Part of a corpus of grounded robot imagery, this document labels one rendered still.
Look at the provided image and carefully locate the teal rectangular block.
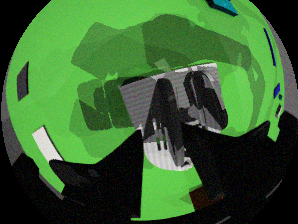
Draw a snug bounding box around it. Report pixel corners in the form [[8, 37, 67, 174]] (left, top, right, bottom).
[[206, 0, 238, 16]]

